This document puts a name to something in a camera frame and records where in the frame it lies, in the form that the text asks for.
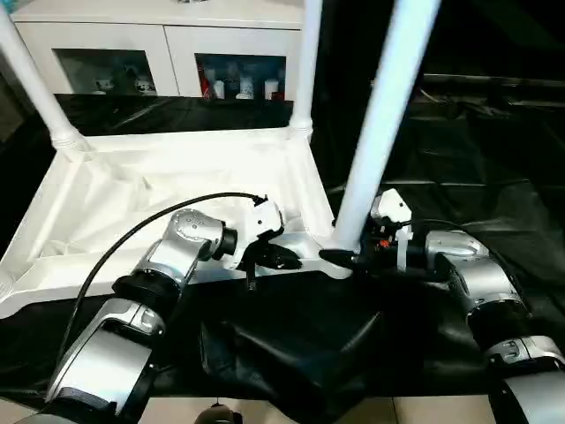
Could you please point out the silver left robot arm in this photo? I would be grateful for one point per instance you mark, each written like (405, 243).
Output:
(185, 247)

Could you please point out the black work mat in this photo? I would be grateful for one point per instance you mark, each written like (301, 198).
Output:
(309, 335)

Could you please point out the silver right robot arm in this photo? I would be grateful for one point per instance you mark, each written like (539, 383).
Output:
(485, 274)

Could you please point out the white glass-door cabinet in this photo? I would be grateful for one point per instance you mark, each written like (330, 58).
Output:
(154, 35)

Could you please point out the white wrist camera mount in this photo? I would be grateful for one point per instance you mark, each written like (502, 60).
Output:
(265, 216)
(393, 207)

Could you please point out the black furniture unit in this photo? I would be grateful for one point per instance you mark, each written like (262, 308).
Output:
(507, 35)

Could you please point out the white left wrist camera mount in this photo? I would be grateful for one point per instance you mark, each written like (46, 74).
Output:
(265, 216)

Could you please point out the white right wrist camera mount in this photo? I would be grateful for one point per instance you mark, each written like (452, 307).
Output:
(393, 207)

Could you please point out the white plastic table top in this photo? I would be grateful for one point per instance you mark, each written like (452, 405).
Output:
(154, 176)

